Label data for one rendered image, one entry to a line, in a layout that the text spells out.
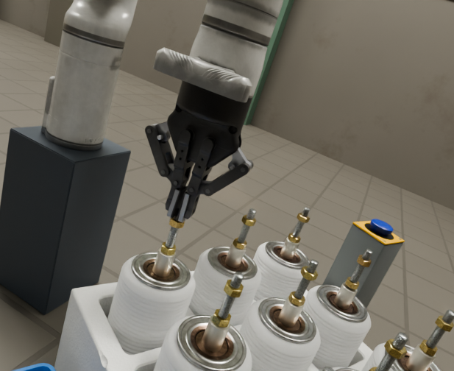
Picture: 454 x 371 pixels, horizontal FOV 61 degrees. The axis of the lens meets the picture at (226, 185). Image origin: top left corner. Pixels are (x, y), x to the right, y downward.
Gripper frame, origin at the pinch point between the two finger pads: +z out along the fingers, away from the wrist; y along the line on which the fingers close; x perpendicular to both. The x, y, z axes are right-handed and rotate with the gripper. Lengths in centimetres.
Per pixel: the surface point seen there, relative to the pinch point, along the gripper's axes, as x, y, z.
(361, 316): -10.3, -26.6, 9.7
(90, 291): 0.6, 8.2, 17.1
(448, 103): -233, -77, -25
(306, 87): -244, 9, -4
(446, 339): -62, -64, 35
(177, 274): -0.8, -2.1, 9.7
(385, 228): -28.3, -28.4, 2.1
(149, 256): -1.7, 2.5, 9.7
